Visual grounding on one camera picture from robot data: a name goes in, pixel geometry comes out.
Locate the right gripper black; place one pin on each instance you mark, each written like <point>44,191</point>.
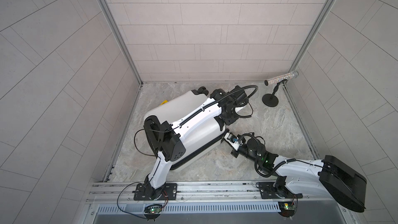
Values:
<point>233,153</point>

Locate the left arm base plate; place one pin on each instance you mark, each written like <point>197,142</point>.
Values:
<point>144,192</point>

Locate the left circuit board with LEDs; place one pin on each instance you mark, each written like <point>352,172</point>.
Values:
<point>153,209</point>

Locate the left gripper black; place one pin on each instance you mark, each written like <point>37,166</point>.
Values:
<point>229,121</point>

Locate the aluminium mounting rail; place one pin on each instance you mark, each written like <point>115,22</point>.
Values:
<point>186,192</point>

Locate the white perforated cable duct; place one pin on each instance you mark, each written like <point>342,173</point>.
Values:
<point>199,207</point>

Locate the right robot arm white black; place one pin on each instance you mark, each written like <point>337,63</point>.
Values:
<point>328,177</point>

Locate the glitter tube on black stand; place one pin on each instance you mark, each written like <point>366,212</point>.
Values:
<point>271,100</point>

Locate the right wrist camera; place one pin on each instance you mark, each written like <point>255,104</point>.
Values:
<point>233,140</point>

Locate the right circuit board with LEDs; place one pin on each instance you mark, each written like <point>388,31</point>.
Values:
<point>287,209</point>

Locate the circuit board with leds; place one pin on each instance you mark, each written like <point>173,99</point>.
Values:
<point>153,209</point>
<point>287,209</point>

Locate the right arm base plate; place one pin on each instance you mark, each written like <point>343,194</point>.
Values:
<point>271,190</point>

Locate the white hard-shell suitcase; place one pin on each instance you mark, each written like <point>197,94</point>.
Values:
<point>186,127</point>

